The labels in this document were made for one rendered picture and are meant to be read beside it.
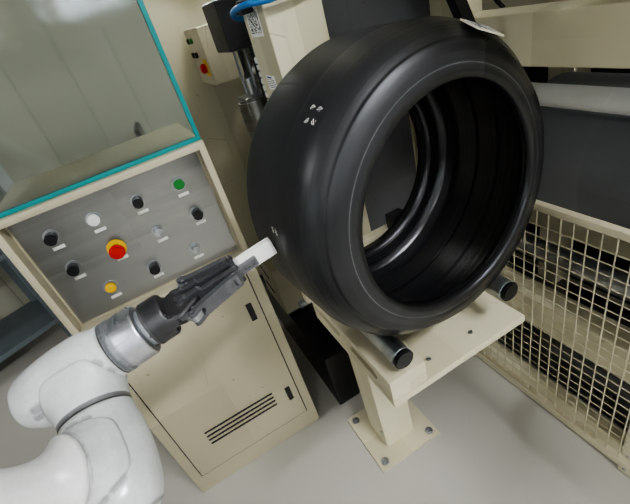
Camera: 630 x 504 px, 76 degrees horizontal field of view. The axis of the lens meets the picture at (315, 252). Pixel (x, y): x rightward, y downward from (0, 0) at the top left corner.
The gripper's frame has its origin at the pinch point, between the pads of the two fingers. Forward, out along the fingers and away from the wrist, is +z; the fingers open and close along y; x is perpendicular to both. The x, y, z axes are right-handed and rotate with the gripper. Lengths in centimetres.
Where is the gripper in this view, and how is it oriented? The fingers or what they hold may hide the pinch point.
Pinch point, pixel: (255, 256)
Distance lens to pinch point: 68.4
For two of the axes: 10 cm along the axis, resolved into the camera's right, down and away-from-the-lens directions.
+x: 3.7, 7.4, 5.6
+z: 8.2, -5.5, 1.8
